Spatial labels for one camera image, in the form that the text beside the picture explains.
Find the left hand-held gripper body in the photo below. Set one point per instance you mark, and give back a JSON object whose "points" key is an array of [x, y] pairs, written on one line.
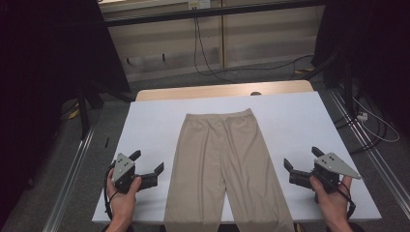
{"points": [[124, 169]]}

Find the small black stick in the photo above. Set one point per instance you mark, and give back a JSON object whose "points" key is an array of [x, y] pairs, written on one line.
{"points": [[106, 142]]}

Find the white board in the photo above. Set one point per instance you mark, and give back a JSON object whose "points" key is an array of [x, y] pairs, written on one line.
{"points": [[290, 129]]}

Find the black horizontal bar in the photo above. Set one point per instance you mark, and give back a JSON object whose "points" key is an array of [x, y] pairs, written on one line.
{"points": [[209, 13]]}

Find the yellow tape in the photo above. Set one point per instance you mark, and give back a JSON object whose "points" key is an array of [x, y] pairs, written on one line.
{"points": [[304, 70], [74, 113]]}

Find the aluminium floor rail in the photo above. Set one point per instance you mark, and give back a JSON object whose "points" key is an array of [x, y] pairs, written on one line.
{"points": [[69, 180], [370, 151]]}

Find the black curtain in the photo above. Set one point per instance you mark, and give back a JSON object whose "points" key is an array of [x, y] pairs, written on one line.
{"points": [[38, 80], [374, 48]]}

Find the person's left hand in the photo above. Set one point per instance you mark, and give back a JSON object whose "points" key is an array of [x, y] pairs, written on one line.
{"points": [[122, 204]]}

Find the white wall socket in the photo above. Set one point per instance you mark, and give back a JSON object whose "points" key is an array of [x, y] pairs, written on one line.
{"points": [[199, 4]]}

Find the white power adapter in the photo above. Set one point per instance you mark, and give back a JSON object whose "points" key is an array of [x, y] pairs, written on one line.
{"points": [[362, 116]]}

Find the black stand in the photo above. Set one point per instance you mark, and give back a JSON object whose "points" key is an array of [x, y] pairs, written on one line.
{"points": [[83, 112], [346, 87]]}

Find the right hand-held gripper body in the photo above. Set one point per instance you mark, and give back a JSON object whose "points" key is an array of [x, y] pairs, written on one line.
{"points": [[332, 164]]}

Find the wooden table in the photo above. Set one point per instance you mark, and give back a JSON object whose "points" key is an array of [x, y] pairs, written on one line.
{"points": [[209, 90]]}

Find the person's right hand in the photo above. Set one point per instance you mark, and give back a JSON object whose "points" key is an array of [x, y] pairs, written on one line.
{"points": [[333, 204]]}

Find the beige cabinet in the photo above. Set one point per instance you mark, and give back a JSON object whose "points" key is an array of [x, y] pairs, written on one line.
{"points": [[267, 38]]}

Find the beige pants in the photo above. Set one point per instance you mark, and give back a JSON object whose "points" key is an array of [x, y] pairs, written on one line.
{"points": [[222, 154]]}

